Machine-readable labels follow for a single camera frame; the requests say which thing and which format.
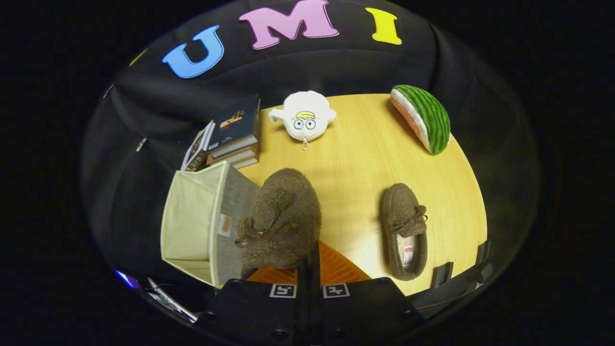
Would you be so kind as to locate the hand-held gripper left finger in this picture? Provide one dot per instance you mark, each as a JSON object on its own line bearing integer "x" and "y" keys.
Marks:
{"x": 254, "y": 312}

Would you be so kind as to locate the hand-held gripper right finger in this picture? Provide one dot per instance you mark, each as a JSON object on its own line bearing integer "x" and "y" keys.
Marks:
{"x": 370, "y": 312}

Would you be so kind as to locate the brown fuzzy shoe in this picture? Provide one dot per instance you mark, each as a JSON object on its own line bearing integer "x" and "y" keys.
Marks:
{"x": 401, "y": 211}
{"x": 283, "y": 211}

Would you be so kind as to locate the grey fabric storage box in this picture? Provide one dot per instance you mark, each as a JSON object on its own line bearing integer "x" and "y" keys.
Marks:
{"x": 192, "y": 216}

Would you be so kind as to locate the black table clamp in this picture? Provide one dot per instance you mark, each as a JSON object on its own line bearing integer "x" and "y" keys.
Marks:
{"x": 442, "y": 275}
{"x": 483, "y": 251}

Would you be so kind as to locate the flat tablet device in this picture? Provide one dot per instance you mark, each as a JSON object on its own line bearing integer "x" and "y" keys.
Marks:
{"x": 170, "y": 302}

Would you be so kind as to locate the brown cover book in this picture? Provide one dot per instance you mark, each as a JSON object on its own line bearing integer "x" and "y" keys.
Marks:
{"x": 245, "y": 162}
{"x": 240, "y": 154}

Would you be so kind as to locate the white cover book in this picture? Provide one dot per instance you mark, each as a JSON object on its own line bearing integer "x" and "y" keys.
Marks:
{"x": 196, "y": 149}

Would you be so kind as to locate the dark cover book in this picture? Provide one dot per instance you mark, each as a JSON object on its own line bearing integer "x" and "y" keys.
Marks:
{"x": 235, "y": 122}

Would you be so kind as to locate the white cloth clip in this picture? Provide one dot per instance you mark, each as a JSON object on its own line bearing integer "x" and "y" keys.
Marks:
{"x": 141, "y": 144}

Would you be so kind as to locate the watermelon slice plush toy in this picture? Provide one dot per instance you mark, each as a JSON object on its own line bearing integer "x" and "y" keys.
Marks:
{"x": 430, "y": 117}

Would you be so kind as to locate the white plush toy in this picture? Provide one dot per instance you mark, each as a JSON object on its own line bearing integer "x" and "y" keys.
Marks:
{"x": 305, "y": 108}

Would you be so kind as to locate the black backdrop cloth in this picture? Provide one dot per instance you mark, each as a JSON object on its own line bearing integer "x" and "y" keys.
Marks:
{"x": 336, "y": 67}

